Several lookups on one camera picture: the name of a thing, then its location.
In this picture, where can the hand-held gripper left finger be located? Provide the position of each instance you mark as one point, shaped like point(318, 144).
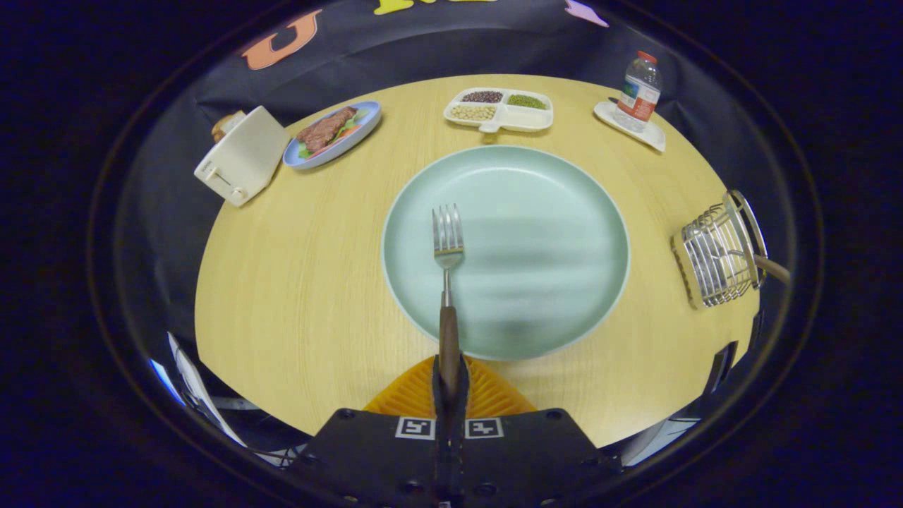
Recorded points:
point(436, 406)

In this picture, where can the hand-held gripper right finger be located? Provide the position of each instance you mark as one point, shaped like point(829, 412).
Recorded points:
point(463, 406)

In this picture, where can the light green plate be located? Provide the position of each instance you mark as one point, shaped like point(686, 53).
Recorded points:
point(536, 247)

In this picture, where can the blue plate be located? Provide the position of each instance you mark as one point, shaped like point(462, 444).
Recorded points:
point(353, 137)

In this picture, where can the white divided bean dish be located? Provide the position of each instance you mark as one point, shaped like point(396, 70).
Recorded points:
point(515, 118)

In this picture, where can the steak with vegetables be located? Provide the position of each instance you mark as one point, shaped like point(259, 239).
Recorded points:
point(326, 129)

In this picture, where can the cream toaster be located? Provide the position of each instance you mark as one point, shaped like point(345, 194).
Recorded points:
point(247, 159)

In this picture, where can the white square coaster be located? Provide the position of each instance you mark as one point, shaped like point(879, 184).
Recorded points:
point(649, 134)

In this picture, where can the toasted bread slice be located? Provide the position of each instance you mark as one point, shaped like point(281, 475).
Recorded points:
point(226, 125)

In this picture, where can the clear bottle red cap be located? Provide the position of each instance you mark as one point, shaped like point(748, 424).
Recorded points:
point(638, 95)

